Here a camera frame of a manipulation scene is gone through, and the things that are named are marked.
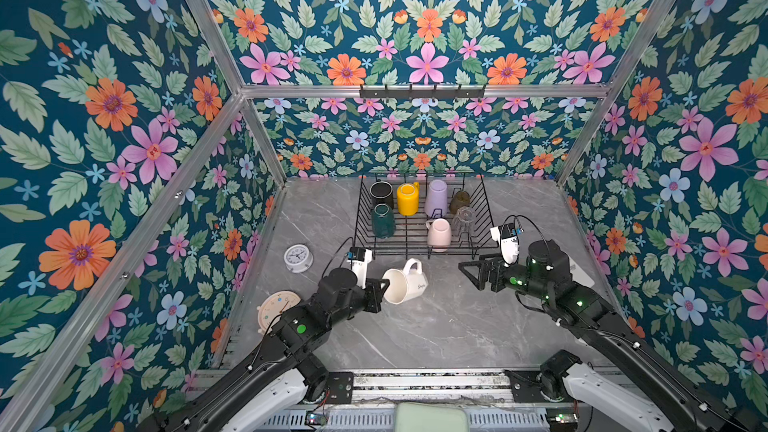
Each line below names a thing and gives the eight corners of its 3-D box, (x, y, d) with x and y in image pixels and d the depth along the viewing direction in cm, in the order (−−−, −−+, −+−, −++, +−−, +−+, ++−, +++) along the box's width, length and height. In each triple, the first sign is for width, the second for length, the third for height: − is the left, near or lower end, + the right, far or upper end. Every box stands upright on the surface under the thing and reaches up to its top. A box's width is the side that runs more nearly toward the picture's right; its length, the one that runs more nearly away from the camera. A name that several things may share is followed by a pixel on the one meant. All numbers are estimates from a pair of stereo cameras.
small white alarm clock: (284, 272, 96) (280, 267, 93) (290, 250, 101) (287, 244, 98) (310, 272, 96) (307, 267, 93) (315, 250, 101) (312, 244, 98)
